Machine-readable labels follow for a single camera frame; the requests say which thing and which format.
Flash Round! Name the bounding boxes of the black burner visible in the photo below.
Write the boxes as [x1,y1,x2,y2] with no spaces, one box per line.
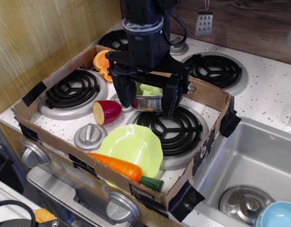
[182,52,249,96]
[127,105,209,171]
[38,69,108,120]
[94,29,129,51]

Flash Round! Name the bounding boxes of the silver stovetop knob front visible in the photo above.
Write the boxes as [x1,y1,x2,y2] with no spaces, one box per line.
[74,123,107,151]

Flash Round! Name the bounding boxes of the orange toy pumpkin slice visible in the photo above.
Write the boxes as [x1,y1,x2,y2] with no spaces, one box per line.
[93,50,113,82]

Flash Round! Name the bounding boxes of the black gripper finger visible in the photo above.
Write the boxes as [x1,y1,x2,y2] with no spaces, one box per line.
[162,81,183,118]
[112,71,137,107]

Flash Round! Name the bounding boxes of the silver oven knob left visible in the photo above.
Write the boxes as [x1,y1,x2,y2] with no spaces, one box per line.
[22,141,50,169]

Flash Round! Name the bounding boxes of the orange cloth piece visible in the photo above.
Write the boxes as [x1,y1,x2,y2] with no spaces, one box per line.
[34,208,56,223]

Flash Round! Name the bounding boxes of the orange toy carrot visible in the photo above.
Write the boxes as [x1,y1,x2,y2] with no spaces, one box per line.
[88,152,164,192]

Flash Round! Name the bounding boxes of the silver sink drain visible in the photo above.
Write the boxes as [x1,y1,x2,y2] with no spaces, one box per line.
[218,184,276,226]

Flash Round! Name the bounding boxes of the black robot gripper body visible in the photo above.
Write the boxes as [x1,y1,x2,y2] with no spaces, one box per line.
[106,30,190,88]

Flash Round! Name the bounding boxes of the black cable bottom left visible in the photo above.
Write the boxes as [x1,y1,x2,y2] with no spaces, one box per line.
[0,200,36,227]

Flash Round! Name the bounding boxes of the back left black burner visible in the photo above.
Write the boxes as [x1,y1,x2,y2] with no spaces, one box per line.
[94,29,129,51]

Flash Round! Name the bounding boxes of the small steel pan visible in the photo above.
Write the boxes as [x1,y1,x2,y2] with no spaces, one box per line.
[131,88,163,112]

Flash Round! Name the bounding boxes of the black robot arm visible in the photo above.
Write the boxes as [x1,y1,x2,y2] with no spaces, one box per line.
[106,0,191,118]

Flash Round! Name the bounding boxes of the silver stovetop knob back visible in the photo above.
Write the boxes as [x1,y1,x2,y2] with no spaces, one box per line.
[169,43,189,56]

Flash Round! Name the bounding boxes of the red toy onion half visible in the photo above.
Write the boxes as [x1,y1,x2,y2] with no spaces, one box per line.
[93,100,122,126]

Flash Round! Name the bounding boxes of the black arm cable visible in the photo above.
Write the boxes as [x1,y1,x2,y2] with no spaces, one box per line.
[162,8,189,47]

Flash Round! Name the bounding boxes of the back right black burner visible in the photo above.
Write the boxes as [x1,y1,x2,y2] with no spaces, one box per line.
[182,52,249,96]

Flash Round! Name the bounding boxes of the cardboard fence box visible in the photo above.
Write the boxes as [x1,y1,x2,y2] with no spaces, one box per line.
[11,44,242,222]

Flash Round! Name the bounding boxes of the green toy broccoli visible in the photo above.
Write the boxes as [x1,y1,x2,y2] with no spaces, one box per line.
[136,83,161,96]

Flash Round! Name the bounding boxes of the silver oven knob right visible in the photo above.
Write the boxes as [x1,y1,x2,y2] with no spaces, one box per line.
[106,191,140,224]

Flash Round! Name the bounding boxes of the silver sink basin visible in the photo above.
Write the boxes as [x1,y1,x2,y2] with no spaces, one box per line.
[189,118,291,227]

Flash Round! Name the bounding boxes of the light green plastic plate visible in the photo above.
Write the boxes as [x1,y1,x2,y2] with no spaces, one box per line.
[98,124,163,178]

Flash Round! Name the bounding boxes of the hanging silver toy spatula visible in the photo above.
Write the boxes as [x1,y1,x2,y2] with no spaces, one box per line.
[195,0,213,36]

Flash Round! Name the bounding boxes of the light blue bowl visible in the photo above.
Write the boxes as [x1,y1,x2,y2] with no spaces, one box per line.
[253,201,291,227]

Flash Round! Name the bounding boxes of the silver oven door handle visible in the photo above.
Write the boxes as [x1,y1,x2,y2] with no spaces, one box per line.
[27,167,108,227]

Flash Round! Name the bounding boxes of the silver oven knob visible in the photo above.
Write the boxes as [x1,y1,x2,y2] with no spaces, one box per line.
[106,191,140,224]
[22,141,50,169]

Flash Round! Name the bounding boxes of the front right black burner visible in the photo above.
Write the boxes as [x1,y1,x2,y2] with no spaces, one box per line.
[127,105,209,171]

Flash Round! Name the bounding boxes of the front left black burner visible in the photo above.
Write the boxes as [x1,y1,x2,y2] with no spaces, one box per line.
[38,69,108,120]

